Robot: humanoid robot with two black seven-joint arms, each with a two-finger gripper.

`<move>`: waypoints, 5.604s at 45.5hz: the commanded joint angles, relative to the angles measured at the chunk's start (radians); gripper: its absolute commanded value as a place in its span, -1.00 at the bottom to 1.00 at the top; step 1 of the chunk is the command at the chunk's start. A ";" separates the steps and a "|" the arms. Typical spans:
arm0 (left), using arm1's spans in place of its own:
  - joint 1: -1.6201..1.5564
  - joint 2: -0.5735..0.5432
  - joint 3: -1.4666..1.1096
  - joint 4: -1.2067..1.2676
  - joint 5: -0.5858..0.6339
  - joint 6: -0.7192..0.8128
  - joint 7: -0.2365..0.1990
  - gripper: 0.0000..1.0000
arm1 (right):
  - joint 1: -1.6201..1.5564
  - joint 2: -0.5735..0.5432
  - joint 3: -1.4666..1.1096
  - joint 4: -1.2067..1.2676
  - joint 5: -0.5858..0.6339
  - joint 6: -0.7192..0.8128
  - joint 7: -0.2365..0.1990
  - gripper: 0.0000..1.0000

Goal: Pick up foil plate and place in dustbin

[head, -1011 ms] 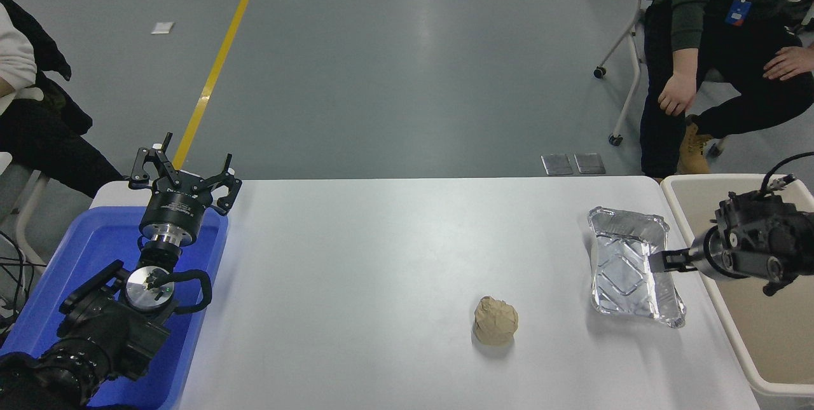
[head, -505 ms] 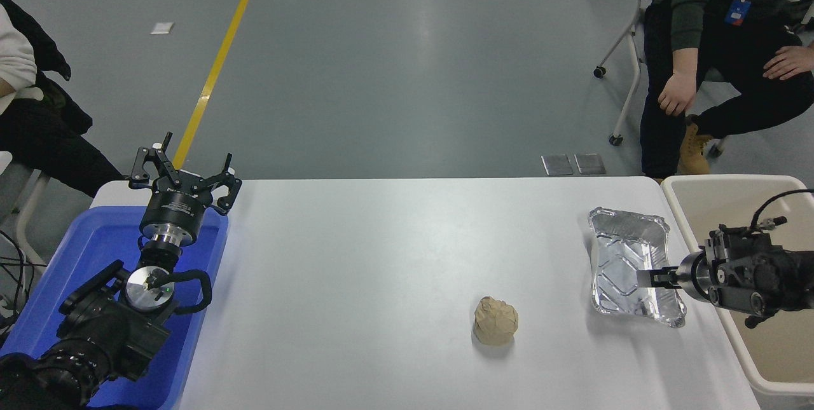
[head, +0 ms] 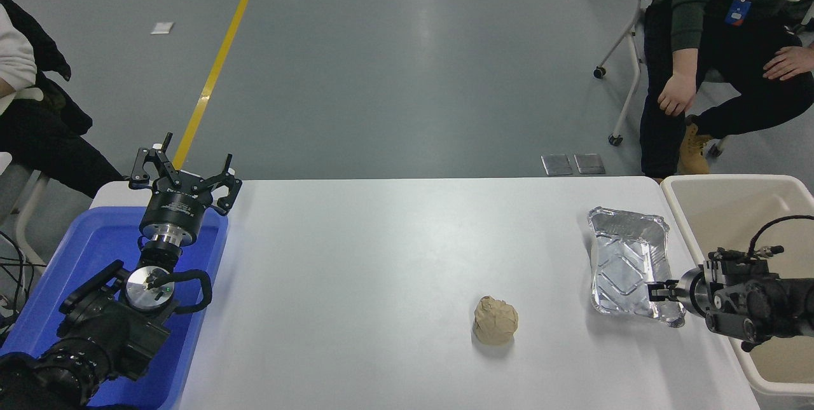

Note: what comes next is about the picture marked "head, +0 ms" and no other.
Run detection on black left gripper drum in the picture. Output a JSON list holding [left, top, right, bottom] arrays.
[[140, 181, 215, 236]]

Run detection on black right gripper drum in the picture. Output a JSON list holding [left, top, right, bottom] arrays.
[[675, 270, 700, 317]]

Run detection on silver foil tray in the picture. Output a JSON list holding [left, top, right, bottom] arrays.
[[587, 207, 687, 328]]

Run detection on grey metal floor plate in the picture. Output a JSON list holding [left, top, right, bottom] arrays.
[[541, 154, 574, 177], [574, 153, 607, 175]]

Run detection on person's right hand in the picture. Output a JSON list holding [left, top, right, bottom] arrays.
[[658, 71, 699, 117]]

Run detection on person's left hand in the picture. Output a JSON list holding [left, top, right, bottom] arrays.
[[763, 44, 814, 81]]

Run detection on large pale bin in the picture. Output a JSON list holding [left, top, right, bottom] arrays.
[[660, 174, 814, 396]]

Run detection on blue plastic tray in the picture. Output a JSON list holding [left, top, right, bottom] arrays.
[[0, 207, 230, 410]]

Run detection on person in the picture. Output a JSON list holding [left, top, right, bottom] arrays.
[[614, 0, 814, 179], [0, 0, 125, 198]]

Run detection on crumpled tan paper ball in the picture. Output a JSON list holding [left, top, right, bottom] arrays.
[[473, 296, 519, 345]]

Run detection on white wheeled chair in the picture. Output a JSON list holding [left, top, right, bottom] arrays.
[[593, 0, 729, 158]]

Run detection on blue ID badge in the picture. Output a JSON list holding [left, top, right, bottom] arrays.
[[724, 0, 752, 27]]

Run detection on white chair frame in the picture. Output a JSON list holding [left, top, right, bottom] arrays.
[[0, 153, 52, 264]]

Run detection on black cables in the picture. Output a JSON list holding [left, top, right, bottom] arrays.
[[0, 229, 48, 334]]

